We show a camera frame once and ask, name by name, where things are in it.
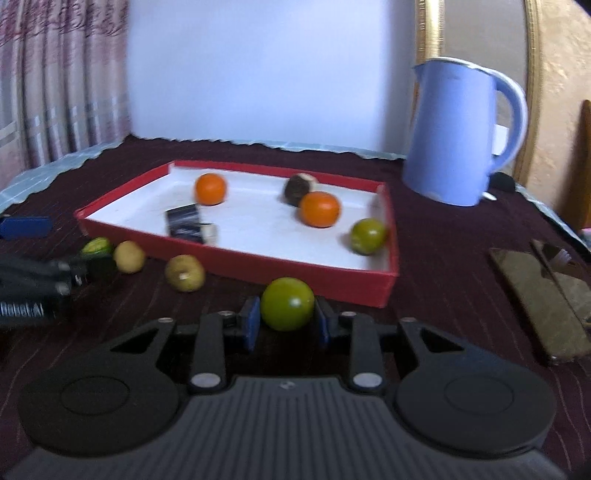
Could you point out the brown wooden furniture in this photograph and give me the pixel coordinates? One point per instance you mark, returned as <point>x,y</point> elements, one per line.
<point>579,166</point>

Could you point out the black block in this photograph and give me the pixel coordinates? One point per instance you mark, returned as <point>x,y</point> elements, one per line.
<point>183,217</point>
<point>194,232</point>

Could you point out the white plug adapter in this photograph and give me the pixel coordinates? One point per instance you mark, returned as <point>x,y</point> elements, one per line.
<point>501,138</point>

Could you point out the brown mushroom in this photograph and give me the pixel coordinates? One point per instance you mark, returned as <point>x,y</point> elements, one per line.
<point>298,190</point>

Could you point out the orange tangerine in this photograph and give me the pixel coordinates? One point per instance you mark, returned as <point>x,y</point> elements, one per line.
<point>211,188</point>
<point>319,209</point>

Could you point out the gold framed mirror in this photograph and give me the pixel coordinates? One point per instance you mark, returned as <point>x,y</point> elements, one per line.
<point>533,46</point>

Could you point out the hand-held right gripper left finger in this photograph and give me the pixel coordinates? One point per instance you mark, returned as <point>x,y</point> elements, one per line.
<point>250,325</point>

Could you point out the yellow-brown fruit with stem scar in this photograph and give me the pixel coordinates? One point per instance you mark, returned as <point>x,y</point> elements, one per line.
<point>184,273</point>

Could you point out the light blue electric kettle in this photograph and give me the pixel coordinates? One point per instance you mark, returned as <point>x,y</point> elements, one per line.
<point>452,138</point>

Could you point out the red shallow cardboard box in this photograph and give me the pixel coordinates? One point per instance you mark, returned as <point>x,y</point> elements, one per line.
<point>258,230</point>

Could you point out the pink striped curtain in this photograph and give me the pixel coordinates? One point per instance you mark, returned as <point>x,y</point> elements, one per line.
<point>60,83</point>

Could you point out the small green round fruit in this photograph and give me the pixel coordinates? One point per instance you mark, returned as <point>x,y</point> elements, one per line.
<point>96,247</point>

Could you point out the large green round fruit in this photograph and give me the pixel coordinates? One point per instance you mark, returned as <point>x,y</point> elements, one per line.
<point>287,303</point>
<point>368,235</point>

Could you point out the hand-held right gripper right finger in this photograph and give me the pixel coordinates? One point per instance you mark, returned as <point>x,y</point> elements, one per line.
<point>324,323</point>

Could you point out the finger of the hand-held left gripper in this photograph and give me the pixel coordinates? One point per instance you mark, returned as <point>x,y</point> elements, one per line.
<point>55,272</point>
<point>25,227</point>

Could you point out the dark maroon striped tablecloth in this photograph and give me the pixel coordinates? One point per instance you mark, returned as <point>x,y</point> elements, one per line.
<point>438,277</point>

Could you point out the small yellow-brown round fruit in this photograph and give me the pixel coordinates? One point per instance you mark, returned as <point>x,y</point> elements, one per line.
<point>129,257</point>

